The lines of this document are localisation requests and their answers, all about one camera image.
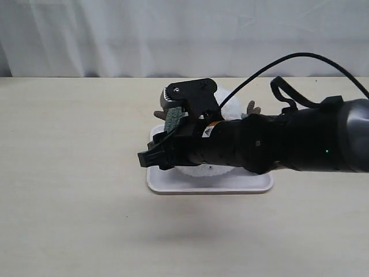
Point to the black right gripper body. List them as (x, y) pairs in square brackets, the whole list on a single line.
[(248, 143)]

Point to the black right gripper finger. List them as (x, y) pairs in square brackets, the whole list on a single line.
[(151, 158), (164, 139)]

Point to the white rectangular plastic tray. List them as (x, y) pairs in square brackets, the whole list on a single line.
[(207, 179)]

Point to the green fuzzy scarf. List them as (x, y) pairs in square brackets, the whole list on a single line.
[(174, 115)]

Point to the white plush snowman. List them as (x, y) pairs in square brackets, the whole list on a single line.
[(208, 170)]

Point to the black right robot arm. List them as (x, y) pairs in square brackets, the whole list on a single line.
[(330, 138)]

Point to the white backdrop curtain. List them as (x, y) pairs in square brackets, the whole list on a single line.
[(176, 38)]

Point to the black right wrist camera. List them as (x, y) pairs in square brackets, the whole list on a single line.
[(195, 97)]

